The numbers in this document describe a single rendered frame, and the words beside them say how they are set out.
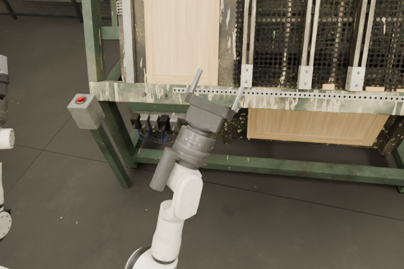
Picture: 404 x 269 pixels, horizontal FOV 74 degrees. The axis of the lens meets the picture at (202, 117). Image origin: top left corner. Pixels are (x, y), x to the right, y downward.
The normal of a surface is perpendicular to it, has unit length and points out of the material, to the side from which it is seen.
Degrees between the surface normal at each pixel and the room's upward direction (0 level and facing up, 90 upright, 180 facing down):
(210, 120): 45
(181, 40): 58
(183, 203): 72
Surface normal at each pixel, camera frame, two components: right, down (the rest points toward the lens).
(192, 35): -0.18, 0.24
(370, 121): -0.15, 0.71
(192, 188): 0.57, 0.28
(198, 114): -0.12, 0.00
